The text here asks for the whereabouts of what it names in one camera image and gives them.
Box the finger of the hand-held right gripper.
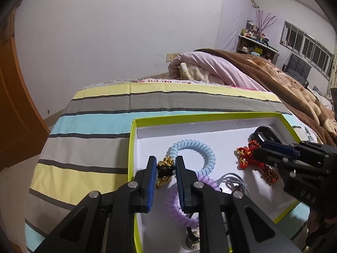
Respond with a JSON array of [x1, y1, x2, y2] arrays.
[[259, 140, 302, 161], [253, 148, 293, 173]]

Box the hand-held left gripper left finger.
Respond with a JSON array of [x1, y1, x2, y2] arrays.
[[34, 155, 158, 253]]

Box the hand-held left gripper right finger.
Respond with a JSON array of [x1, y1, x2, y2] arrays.
[[175, 155, 303, 253]]

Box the purple spiral hair tie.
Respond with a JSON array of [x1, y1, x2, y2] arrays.
[[168, 174, 221, 227]]

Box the gold and black hair tie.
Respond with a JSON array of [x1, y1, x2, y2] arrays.
[[156, 157, 176, 189]]

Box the red and gold knotted bracelet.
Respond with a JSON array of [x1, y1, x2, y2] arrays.
[[235, 140, 280, 184]]

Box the lime green cardboard box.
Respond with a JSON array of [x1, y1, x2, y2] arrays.
[[128, 111, 302, 253]]

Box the white cord bracelet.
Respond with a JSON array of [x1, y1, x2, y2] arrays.
[[217, 172, 249, 193]]

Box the black cord hair tie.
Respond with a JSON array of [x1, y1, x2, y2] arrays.
[[184, 216, 204, 251]]

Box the person's right hand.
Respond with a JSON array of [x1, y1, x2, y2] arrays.
[[305, 208, 337, 249]]

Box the black wristband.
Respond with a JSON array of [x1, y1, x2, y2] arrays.
[[250, 126, 283, 144]]

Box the brown plush blanket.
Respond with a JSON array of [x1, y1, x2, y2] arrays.
[[192, 48, 337, 148]]

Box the grey padded chair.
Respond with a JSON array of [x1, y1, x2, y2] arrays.
[[284, 53, 312, 83]]

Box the pink quilt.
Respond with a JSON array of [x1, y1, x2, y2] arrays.
[[168, 51, 264, 90]]

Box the cluttered shelf unit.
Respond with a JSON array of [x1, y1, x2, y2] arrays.
[[236, 35, 279, 64]]

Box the barred window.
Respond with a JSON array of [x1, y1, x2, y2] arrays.
[[279, 20, 335, 81]]

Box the white fringed towel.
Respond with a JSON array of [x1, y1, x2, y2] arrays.
[[87, 77, 258, 90]]

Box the cream plush blanket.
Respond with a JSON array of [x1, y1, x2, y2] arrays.
[[179, 63, 211, 83]]

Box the dried flower branches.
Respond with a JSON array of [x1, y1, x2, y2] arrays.
[[254, 8, 278, 36]]

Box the wooden door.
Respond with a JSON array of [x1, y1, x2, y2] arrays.
[[0, 11, 50, 174]]

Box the light blue spiral hair tie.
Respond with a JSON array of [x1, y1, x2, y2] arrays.
[[168, 139, 216, 176]]

